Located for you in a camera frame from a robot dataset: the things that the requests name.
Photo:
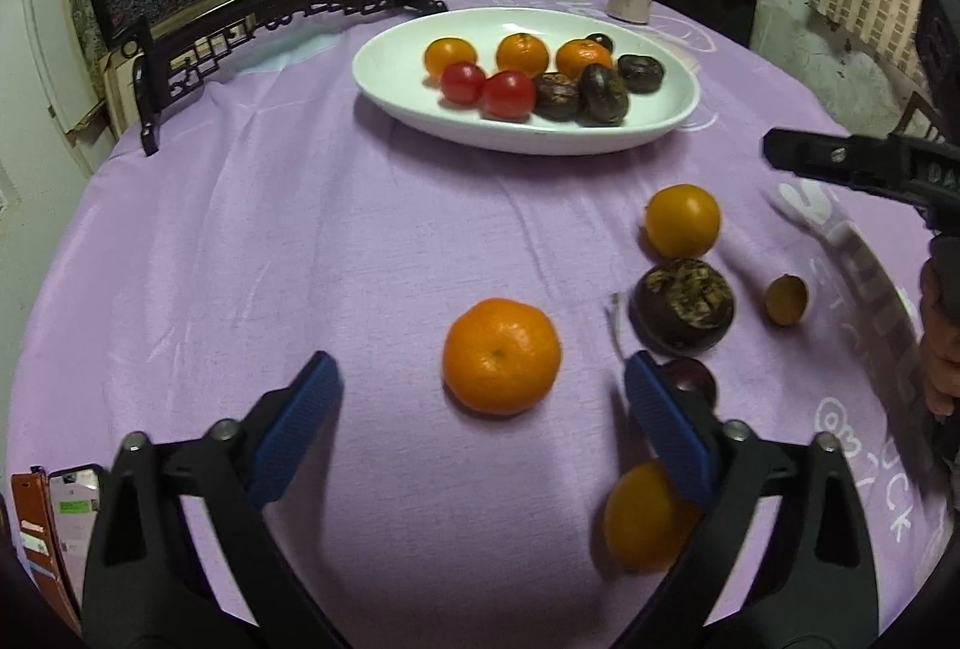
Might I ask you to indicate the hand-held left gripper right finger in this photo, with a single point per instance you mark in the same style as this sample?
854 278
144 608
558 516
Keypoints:
667 424

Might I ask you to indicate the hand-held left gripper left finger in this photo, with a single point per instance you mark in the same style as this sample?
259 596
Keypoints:
296 424

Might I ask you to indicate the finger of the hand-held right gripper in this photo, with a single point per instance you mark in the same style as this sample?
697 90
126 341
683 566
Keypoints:
825 158

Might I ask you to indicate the dark red cherry with stem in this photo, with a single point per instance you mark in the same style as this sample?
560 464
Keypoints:
694 377

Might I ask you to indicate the small round orange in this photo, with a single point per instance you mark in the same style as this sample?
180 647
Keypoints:
583 58
523 53
682 221
637 529
450 57

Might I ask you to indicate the rough-topped dark water chestnut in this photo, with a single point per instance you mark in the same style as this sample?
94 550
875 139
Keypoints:
682 304

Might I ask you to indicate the small yellow longan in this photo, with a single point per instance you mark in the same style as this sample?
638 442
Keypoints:
786 300

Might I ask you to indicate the large orange mandarin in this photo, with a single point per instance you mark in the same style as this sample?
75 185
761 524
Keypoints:
501 355

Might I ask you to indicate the dark purple plum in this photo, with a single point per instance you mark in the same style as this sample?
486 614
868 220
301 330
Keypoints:
600 43

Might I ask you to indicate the red cherry tomato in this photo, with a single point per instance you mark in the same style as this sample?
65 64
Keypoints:
462 81
508 94

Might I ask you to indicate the white oval plate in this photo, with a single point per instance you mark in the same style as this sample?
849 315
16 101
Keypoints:
405 72

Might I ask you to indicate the person's right hand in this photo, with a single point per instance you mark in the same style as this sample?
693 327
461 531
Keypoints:
941 349

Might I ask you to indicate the brown wooden chair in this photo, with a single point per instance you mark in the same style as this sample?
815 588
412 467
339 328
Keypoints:
937 49

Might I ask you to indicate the purple printed tablecloth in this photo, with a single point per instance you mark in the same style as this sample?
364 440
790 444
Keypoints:
300 229

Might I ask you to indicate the smartphone in brown case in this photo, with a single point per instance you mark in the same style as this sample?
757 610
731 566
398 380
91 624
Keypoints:
71 506

